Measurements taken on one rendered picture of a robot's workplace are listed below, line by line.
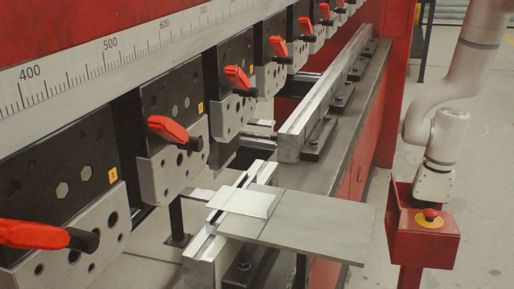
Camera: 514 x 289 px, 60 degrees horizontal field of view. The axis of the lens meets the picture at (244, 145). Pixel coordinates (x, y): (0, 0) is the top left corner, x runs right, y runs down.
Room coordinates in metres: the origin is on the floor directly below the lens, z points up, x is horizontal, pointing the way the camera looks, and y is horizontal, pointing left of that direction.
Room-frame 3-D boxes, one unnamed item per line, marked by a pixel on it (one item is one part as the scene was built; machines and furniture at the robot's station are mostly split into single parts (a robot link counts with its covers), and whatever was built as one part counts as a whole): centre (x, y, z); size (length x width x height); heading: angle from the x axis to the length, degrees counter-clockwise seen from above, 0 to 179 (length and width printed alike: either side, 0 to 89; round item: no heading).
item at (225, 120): (0.73, 0.04, 1.26); 0.15 x 0.09 x 0.17; 158
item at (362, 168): (1.64, -0.49, 0.59); 0.15 x 0.02 x 0.07; 158
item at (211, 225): (0.78, 0.03, 0.99); 0.20 x 0.03 x 0.03; 158
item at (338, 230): (0.70, -0.10, 1.00); 0.26 x 0.18 x 0.01; 68
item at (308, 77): (2.15, -0.11, 0.81); 0.64 x 0.08 x 0.14; 68
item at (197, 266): (0.80, 0.02, 0.92); 0.39 x 0.06 x 0.10; 158
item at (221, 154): (0.75, 0.04, 1.13); 0.10 x 0.02 x 0.10; 158
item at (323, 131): (1.29, -0.24, 0.89); 0.30 x 0.05 x 0.03; 158
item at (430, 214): (0.98, -0.49, 0.79); 0.04 x 0.04 x 0.04
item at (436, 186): (1.08, -0.52, 0.85); 0.10 x 0.07 x 0.11; 79
